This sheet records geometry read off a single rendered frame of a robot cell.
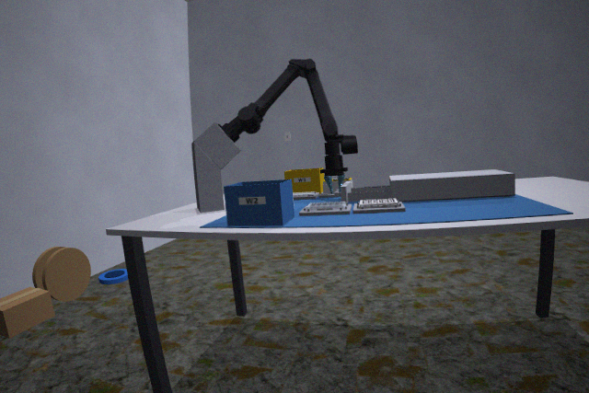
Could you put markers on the blue flat mat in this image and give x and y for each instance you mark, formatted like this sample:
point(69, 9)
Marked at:
point(423, 212)

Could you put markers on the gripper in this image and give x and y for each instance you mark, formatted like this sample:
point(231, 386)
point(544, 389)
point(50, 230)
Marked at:
point(333, 169)

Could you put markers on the white multiwell plate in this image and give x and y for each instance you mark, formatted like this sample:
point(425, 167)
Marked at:
point(383, 203)

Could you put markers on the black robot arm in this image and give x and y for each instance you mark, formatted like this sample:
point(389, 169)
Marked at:
point(247, 116)

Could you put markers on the blue open-top tray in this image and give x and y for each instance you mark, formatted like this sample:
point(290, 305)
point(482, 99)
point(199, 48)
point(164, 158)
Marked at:
point(268, 202)

